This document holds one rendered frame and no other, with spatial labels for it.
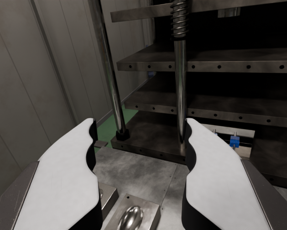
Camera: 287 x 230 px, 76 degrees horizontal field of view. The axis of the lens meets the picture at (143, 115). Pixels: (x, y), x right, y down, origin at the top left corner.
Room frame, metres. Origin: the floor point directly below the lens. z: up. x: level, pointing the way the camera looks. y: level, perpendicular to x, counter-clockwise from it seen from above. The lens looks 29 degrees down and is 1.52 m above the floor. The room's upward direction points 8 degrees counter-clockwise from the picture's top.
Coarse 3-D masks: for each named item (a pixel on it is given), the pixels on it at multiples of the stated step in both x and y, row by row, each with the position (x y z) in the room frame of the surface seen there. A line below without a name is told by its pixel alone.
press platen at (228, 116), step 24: (168, 72) 1.56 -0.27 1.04; (192, 72) 1.47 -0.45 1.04; (144, 96) 1.11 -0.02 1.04; (168, 96) 1.06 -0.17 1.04; (192, 96) 1.01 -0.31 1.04; (216, 96) 0.96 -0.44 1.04; (240, 96) 0.92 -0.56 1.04; (264, 96) 0.88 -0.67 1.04; (240, 120) 0.75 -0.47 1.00; (264, 120) 0.70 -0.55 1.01
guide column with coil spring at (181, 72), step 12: (180, 0) 0.84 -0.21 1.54; (180, 12) 0.84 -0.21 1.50; (180, 24) 0.84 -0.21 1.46; (180, 36) 0.84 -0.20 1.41; (180, 48) 0.84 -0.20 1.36; (180, 60) 0.84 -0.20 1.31; (180, 72) 0.84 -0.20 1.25; (180, 84) 0.84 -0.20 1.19; (180, 96) 0.84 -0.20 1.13; (180, 108) 0.84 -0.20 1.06; (180, 120) 0.85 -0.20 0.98; (180, 132) 0.85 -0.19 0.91; (180, 144) 0.85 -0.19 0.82
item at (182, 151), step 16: (144, 112) 1.37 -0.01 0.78; (128, 128) 1.15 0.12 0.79; (144, 128) 1.12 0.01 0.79; (160, 128) 1.09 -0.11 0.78; (176, 128) 1.07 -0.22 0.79; (256, 128) 0.94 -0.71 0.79; (272, 128) 0.92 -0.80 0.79; (112, 144) 1.03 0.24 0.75; (128, 144) 0.96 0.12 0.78; (144, 144) 0.94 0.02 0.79; (160, 144) 0.92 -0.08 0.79; (176, 144) 0.90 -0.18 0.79; (256, 144) 0.80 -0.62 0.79; (272, 144) 0.78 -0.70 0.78; (176, 160) 0.81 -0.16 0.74; (256, 160) 0.68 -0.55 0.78; (272, 160) 0.67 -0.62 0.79; (272, 176) 0.58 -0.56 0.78
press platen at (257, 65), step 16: (272, 32) 1.31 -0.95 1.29; (144, 48) 1.39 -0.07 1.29; (160, 48) 1.30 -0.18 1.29; (192, 48) 1.15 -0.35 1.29; (208, 48) 1.09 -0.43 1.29; (224, 48) 1.03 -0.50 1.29; (240, 48) 0.98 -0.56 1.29; (256, 48) 0.94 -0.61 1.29; (272, 48) 0.89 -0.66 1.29; (128, 64) 1.03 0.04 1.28; (144, 64) 0.99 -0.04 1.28; (160, 64) 0.94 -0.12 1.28; (192, 64) 0.86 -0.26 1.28; (208, 64) 0.83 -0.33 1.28; (224, 64) 0.79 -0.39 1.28; (240, 64) 0.76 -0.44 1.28; (256, 64) 0.73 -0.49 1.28; (272, 64) 0.71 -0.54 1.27
